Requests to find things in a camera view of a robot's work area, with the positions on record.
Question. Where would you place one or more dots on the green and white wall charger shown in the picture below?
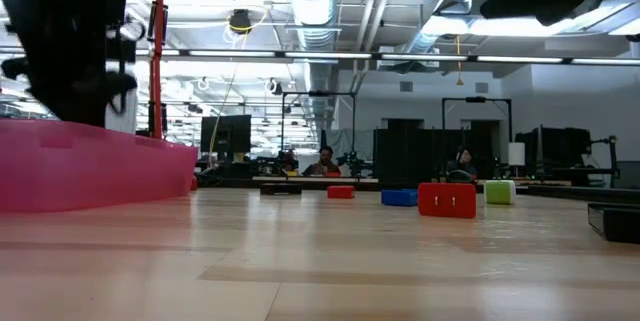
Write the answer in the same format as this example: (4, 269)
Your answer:
(500, 192)

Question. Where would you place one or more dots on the red wall charger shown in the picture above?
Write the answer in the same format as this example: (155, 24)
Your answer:
(447, 201)

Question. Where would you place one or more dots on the blue box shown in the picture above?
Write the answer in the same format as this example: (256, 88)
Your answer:
(399, 197)

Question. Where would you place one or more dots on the black box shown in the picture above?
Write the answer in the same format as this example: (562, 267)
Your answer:
(280, 188)

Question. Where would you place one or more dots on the small red box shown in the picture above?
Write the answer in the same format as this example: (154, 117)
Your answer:
(341, 192)

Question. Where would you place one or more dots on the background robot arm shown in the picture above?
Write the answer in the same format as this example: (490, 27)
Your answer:
(352, 161)

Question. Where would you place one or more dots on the white building column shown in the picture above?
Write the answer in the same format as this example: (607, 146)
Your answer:
(122, 116)

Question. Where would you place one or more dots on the pink translucent plastic tray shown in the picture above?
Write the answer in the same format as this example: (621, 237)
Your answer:
(100, 171)

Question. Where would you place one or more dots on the black background equipment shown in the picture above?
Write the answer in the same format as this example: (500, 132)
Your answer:
(555, 151)

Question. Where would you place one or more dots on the white cylinder lampshade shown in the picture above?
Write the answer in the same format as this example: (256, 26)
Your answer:
(516, 153)

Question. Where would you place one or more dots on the black background stand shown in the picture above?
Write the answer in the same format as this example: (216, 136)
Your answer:
(612, 161)

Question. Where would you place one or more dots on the person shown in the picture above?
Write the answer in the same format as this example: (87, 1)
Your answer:
(288, 161)
(462, 161)
(324, 163)

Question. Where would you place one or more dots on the black background monitor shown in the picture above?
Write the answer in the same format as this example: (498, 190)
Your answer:
(225, 133)

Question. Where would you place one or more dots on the black partition screen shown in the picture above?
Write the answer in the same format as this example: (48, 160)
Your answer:
(410, 156)

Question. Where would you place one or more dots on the long ceiling light strip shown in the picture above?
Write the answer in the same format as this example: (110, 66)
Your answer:
(325, 55)

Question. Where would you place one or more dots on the wooden background table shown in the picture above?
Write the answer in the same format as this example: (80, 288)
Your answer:
(315, 180)

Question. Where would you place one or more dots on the black gantry frame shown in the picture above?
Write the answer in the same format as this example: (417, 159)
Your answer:
(320, 94)
(475, 99)

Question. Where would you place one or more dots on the black aluminium table frame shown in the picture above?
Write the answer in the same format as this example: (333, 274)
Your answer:
(580, 193)

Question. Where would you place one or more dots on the silver round air duct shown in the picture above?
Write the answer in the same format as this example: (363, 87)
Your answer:
(314, 1)

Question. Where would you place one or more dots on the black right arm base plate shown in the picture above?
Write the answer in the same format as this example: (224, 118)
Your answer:
(615, 221)

